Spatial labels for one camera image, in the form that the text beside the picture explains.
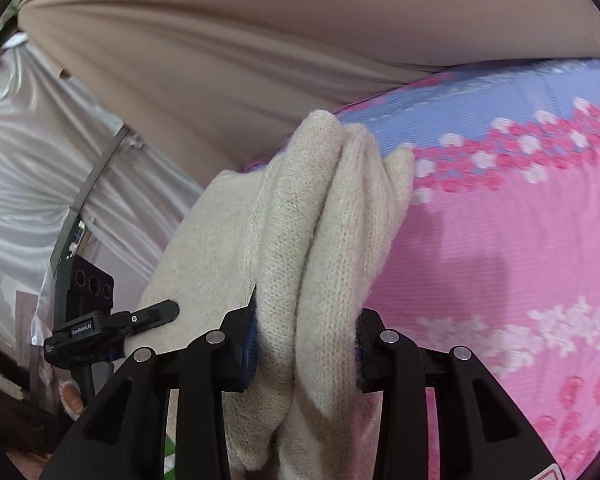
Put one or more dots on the cream knitted small garment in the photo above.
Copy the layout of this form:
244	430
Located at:
304	238

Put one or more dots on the person's left hand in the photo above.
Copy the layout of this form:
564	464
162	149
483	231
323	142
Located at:
70	398

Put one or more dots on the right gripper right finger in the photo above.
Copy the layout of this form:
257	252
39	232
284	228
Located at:
390	363

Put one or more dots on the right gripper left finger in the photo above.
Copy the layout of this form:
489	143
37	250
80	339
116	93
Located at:
222	360

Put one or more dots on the pink floral bed sheet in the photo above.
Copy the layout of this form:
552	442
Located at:
500	248

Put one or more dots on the beige curtain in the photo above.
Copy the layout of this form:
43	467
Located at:
214	84

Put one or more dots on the white satin curtain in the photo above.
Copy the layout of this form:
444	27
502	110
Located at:
62	153

